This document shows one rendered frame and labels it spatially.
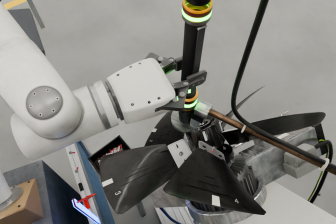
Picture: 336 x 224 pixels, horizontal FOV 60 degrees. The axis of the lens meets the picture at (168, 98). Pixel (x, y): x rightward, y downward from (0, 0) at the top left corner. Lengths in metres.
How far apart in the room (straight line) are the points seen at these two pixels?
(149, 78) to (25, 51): 0.20
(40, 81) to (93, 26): 2.61
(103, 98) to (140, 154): 0.49
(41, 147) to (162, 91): 0.21
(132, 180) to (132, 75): 0.46
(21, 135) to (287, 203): 0.76
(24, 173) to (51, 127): 0.91
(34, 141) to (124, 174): 0.48
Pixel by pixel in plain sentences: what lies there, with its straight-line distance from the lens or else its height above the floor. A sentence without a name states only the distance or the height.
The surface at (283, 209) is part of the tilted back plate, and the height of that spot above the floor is 1.18.
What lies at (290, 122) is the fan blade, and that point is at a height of 1.31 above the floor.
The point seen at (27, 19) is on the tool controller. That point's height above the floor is 1.23.
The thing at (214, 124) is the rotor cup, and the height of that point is 1.26.
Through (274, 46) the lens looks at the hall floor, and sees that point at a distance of 2.93.
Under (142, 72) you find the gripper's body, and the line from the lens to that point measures 0.52.
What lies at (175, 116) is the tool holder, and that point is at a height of 1.43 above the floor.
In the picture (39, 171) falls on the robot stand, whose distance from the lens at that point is 1.29.
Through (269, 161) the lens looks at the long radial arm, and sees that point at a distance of 1.06.
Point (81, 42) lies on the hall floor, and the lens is 2.91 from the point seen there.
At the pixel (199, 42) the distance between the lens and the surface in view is 0.47.
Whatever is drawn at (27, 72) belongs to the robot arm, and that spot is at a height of 1.75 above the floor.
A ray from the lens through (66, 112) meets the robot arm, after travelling 0.41.
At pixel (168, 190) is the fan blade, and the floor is 1.42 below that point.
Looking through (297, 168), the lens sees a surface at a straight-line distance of 1.05.
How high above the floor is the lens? 2.07
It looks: 59 degrees down
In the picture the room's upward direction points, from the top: straight up
